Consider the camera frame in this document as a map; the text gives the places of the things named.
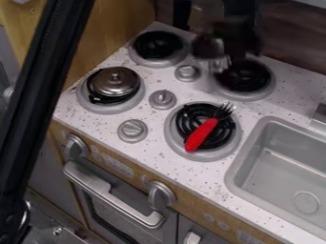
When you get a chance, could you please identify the silver pot lid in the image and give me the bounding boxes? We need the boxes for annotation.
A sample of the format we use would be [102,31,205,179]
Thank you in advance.
[85,66,143,98]

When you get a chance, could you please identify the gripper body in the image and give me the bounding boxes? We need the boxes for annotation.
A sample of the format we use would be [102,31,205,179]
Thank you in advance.
[191,19,265,76]

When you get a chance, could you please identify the black stand pole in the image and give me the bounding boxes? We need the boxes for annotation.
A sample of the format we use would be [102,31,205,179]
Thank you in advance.
[0,0,97,244]

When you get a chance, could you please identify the toy sink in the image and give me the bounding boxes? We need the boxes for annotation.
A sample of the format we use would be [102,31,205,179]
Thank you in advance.
[222,115,326,240]

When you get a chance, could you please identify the toy stove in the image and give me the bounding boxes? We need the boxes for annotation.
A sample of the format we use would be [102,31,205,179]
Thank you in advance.
[74,29,278,164]

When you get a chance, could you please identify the red handled black fork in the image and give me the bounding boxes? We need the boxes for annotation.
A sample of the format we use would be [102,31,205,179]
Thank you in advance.
[183,101,238,153]

